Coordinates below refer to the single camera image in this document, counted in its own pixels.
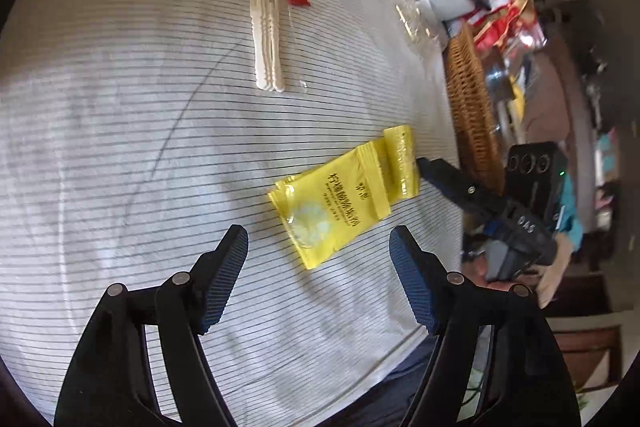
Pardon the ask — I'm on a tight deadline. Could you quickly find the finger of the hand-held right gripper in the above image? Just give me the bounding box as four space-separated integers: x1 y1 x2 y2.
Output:
416 157 508 230

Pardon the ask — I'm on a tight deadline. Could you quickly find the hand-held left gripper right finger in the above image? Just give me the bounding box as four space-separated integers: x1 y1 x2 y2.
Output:
389 226 583 427

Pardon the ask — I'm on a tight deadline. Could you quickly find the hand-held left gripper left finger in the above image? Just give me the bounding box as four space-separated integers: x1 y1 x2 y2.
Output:
54 223 250 427

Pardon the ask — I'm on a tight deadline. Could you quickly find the small yellow sachet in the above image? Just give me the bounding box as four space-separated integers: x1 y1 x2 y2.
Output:
382 125 420 198

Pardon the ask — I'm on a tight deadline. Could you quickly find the large yellow sachet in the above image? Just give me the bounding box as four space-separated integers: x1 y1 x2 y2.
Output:
267 142 393 270

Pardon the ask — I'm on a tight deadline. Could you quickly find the white striped cloth desktop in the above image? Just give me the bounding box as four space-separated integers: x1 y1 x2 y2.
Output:
0 0 466 413

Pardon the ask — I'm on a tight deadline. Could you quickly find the wicker basket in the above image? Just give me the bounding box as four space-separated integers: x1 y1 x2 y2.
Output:
444 24 506 192

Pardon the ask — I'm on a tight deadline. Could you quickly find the person's dark clothing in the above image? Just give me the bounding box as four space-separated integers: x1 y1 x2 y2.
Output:
367 332 441 427

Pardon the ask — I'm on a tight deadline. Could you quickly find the clear plastic wrapper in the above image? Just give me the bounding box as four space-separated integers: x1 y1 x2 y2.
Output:
395 0 448 52

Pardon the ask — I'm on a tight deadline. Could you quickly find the packet of white plastic forks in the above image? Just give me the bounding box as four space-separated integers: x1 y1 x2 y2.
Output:
248 0 308 95

